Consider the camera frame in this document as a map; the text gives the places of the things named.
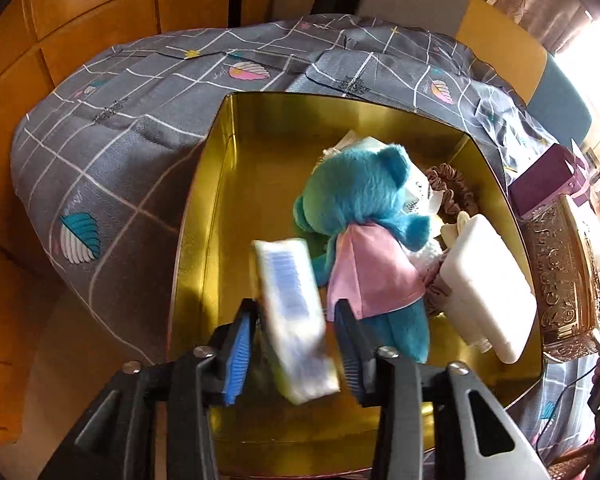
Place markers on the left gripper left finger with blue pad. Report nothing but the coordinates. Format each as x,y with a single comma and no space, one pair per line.
226,373

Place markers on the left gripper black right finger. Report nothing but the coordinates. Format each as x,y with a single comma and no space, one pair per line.
367,372

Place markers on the white blue tissue pack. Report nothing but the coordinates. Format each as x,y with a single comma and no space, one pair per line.
293,320

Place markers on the mauve satin scrunchie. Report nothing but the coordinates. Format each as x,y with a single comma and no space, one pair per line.
437,292

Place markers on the white plastic case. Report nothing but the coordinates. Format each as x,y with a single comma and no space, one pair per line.
489,300

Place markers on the cream cloth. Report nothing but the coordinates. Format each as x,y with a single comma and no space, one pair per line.
451,232

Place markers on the teal plush bear pink cape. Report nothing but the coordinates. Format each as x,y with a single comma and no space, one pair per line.
355,198

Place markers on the white plastic packet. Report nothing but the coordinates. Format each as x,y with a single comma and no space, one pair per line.
421,198

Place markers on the brown satin scrunchie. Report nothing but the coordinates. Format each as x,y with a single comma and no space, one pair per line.
456,196

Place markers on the gold metal tin box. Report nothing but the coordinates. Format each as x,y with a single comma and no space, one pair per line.
260,150

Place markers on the wooden wardrobe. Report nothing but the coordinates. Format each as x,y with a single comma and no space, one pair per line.
54,56

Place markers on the ornate gold tissue box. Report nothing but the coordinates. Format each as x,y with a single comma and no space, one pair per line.
565,279

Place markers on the grey patterned bed quilt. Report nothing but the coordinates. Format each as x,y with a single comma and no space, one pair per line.
115,209

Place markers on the white tissue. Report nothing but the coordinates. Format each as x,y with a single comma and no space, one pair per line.
590,222

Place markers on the purple cardboard box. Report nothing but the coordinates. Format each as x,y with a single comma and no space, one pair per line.
557,171

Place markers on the grey yellow blue headboard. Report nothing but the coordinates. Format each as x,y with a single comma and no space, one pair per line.
514,54

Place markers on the pink patterned curtain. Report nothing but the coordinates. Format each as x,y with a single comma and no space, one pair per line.
554,23

